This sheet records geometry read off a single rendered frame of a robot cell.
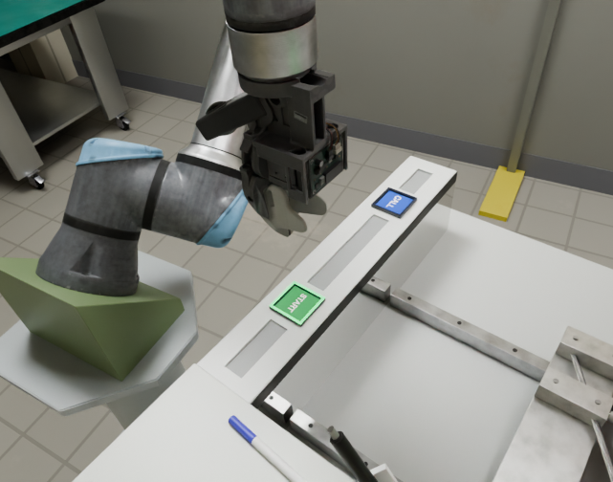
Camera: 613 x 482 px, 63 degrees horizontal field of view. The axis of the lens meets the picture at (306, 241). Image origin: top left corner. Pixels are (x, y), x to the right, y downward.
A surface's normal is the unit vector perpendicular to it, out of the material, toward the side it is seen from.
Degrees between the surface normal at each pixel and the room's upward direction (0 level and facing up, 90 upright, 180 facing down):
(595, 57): 90
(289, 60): 91
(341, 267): 0
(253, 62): 90
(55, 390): 0
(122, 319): 90
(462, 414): 0
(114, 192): 60
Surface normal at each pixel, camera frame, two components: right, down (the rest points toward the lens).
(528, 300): -0.07, -0.72
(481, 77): -0.48, 0.63
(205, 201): 0.26, 0.07
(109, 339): 0.88, 0.29
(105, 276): 0.63, -0.07
